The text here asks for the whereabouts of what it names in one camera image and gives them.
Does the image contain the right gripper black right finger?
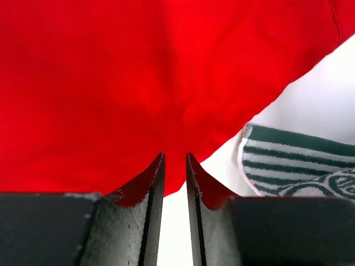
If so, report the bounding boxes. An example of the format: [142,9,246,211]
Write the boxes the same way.
[186,153,354,265]

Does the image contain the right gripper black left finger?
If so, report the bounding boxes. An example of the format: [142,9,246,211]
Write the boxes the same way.
[1,154,165,265]

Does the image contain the red trousers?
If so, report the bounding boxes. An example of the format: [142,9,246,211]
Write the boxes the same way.
[1,1,354,194]

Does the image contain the green white striped garment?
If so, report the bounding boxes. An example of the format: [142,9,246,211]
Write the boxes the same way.
[237,124,354,201]

